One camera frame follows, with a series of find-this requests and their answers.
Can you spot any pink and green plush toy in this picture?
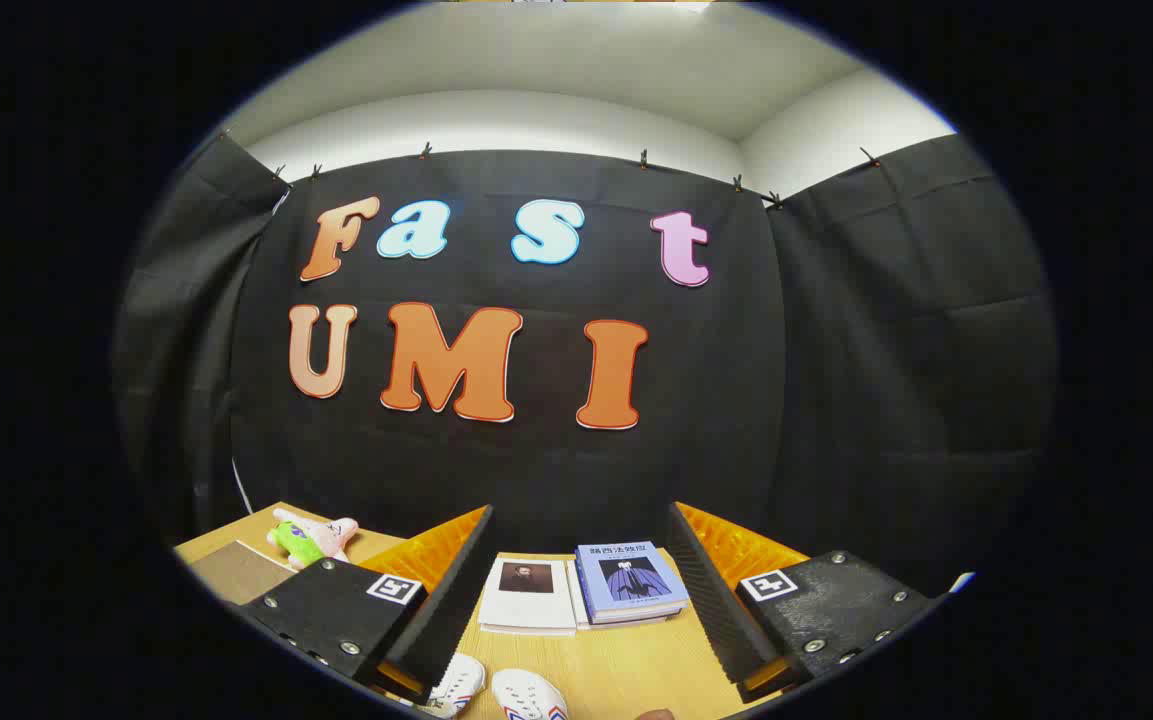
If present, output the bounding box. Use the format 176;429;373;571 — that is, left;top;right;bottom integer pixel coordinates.
271;508;361;571

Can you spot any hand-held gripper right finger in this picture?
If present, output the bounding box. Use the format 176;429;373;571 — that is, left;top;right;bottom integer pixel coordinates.
666;500;949;706

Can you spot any white striped canvas shoe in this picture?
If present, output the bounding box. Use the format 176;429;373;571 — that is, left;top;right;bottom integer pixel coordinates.
491;668;569;720
414;652;487;719

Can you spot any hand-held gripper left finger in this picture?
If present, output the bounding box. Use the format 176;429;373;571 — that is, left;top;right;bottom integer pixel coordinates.
239;505;497;706

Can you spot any blue cover book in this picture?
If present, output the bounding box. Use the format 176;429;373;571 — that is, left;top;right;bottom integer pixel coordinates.
574;541;691;626

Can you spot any beige fabric storage box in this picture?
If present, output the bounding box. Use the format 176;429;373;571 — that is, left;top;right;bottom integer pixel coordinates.
188;540;297;607

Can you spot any white portrait cover book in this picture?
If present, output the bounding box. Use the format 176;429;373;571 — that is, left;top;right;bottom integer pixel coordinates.
478;556;579;637

